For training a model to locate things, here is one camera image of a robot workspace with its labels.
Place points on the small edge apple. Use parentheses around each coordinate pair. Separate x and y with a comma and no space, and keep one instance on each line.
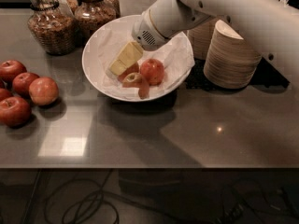
(4,94)

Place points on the stack paper bowls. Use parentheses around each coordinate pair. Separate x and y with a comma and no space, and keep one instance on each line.
(200,38)
(230,62)

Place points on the front stack paper bowls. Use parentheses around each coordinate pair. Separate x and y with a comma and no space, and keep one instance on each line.
(230,62)

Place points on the glass cereal jar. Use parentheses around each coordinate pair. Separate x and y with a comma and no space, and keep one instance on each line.
(53,30)
(93,14)

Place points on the white paper liner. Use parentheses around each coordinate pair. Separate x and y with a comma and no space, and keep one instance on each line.
(176,55)

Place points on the back stack paper bowls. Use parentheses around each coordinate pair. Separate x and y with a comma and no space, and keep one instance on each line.
(200,38)

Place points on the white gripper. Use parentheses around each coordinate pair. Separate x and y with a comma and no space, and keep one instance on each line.
(144,31)

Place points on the bowl apple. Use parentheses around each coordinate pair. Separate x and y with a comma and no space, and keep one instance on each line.
(131,69)
(153,71)
(136,80)

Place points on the middle red table apple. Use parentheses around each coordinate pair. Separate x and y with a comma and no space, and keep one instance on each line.
(22,81)

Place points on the large white bowl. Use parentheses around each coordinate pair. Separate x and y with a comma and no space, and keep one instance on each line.
(92,66)

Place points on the light red table apple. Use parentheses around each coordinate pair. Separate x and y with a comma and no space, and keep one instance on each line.
(43,91)

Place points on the left glass cereal jar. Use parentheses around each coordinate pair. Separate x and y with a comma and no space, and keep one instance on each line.
(53,30)

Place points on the black mat under bowls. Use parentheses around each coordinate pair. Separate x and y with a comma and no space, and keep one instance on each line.
(265,77)

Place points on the top left table apple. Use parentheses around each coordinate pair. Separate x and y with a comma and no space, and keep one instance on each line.
(10,69)

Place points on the middle glass cereal jar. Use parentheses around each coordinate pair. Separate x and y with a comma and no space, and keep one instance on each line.
(93,14)

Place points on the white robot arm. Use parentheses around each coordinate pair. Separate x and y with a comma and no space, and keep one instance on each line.
(270,26)

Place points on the back glass jar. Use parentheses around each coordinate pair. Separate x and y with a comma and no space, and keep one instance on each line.
(68,6)

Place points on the front dark red apple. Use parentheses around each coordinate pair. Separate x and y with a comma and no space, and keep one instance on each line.
(14,111)

